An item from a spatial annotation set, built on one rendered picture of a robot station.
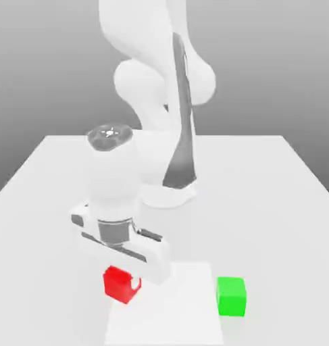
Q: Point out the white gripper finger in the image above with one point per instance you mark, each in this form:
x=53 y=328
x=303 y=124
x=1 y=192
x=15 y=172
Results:
x=135 y=282

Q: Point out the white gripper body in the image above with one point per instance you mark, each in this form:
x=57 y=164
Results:
x=142 y=256

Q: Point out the small red cube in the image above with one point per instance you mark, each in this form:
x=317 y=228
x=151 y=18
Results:
x=117 y=285

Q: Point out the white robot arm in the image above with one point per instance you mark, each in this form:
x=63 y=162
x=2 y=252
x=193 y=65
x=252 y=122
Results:
x=153 y=89

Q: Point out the small green cube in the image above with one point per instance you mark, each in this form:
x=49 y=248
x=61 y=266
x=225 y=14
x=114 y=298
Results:
x=231 y=296

